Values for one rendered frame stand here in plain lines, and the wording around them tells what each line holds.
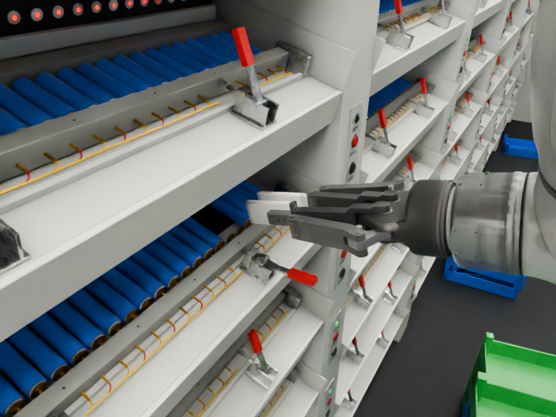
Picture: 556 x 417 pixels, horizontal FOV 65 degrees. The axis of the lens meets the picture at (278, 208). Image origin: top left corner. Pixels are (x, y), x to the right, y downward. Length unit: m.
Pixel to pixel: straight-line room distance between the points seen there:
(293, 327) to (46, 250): 0.53
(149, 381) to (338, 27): 0.44
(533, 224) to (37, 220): 0.36
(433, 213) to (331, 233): 0.10
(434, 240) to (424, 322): 1.48
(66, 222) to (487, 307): 1.87
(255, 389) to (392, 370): 1.05
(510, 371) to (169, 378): 1.17
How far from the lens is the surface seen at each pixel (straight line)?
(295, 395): 0.92
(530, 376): 1.50
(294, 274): 0.51
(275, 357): 0.72
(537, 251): 0.39
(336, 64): 0.57
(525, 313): 2.09
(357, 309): 1.10
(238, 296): 0.52
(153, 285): 0.50
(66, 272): 0.31
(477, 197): 0.40
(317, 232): 0.44
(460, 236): 0.40
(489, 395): 1.17
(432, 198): 0.41
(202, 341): 0.48
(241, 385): 0.69
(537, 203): 0.38
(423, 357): 1.76
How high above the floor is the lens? 1.29
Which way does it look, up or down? 31 degrees down
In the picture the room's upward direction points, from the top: straight up
